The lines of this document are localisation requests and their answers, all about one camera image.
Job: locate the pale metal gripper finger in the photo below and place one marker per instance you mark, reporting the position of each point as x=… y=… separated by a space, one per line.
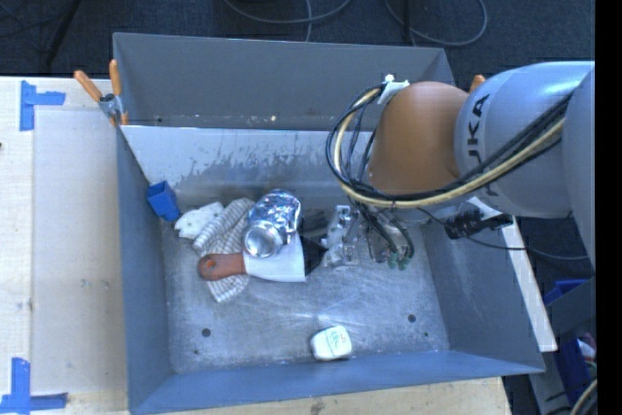
x=350 y=253
x=339 y=223

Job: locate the shiny silver can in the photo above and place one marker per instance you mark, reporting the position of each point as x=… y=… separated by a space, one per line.
x=272 y=223

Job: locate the grey metal bin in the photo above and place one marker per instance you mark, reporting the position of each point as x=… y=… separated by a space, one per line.
x=301 y=306

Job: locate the white box with green print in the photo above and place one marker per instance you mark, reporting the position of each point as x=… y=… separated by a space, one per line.
x=331 y=343

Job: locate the beige striped cloth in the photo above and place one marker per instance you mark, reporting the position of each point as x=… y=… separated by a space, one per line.
x=226 y=228

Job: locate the white perforated sponge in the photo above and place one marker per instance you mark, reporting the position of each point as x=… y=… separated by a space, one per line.
x=196 y=221

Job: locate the blue box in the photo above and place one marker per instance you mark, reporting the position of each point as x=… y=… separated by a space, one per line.
x=162 y=201

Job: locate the pale wood board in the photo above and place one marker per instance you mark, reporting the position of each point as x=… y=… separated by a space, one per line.
x=73 y=257

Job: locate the black cylinder on white bracket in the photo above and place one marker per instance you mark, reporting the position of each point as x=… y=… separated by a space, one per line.
x=469 y=224

